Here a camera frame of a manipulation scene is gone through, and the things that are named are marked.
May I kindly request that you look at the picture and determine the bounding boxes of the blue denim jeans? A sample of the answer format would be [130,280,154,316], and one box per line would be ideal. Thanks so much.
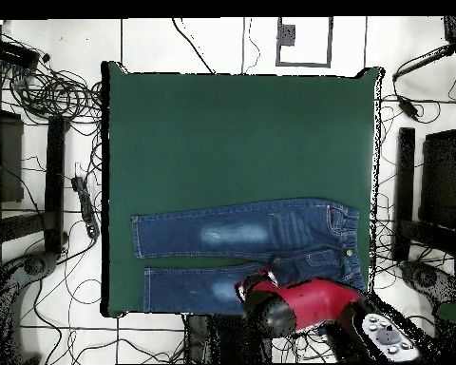
[130,197,367,316]

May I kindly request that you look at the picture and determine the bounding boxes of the dark green table cloth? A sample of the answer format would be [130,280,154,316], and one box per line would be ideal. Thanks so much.
[105,62,383,318]

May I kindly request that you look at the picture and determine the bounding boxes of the narrow black panel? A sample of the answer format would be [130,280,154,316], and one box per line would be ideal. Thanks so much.
[393,126,418,262]
[44,114,68,255]

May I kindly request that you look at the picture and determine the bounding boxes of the black stand base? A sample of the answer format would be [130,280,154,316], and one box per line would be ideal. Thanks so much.
[21,252,59,278]
[400,260,456,304]

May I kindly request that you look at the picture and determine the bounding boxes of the black power strip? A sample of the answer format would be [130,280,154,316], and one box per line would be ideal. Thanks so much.
[70,175,101,240]

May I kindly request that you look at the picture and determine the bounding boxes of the wide black panel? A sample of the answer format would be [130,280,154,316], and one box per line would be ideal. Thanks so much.
[418,127,456,230]
[0,107,25,203]

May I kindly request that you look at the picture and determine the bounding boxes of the black power adapter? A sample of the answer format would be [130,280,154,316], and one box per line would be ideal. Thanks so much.
[396,94,422,122]

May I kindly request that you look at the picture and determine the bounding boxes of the black bar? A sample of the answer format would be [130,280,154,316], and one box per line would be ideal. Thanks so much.
[391,42,456,82]

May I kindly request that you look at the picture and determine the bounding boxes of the black electronics box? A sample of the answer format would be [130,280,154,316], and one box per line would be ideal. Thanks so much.
[0,38,42,70]

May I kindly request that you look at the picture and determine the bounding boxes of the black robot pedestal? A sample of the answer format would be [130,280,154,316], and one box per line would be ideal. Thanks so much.
[183,314,274,363]

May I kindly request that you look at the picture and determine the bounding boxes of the grey square frame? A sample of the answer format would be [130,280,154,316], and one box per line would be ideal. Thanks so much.
[275,16,334,69]

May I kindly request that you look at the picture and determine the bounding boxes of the tangle of black cables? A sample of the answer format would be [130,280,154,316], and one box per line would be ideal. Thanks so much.
[9,68,103,124]

